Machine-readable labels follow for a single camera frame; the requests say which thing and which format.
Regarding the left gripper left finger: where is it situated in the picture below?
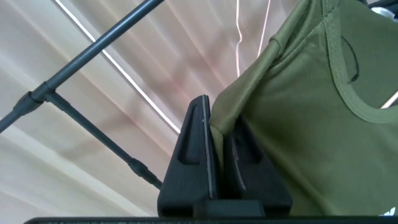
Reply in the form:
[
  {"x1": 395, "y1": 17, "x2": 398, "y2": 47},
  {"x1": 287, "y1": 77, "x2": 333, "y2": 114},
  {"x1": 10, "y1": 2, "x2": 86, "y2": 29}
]
[{"x1": 157, "y1": 95, "x2": 218, "y2": 218}]

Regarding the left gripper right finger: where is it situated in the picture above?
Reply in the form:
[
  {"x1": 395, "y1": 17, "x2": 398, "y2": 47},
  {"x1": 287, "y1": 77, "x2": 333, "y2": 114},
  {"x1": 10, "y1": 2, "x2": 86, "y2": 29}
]
[{"x1": 217, "y1": 116, "x2": 293, "y2": 217}]

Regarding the green printed shirt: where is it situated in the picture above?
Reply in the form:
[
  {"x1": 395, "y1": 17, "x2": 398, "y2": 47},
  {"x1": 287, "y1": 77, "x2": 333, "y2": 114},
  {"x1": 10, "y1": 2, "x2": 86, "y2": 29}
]
[{"x1": 208, "y1": 0, "x2": 398, "y2": 217}]

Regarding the black clothes rack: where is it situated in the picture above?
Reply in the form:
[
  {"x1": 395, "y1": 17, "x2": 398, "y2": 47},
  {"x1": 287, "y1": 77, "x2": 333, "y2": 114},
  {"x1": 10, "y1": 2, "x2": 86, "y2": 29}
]
[{"x1": 0, "y1": 0, "x2": 165, "y2": 190}]

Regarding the beige curtain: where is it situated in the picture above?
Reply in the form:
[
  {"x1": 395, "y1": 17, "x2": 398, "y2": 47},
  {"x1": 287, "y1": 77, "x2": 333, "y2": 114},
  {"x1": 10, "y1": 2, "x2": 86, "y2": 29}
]
[{"x1": 0, "y1": 0, "x2": 312, "y2": 218}]

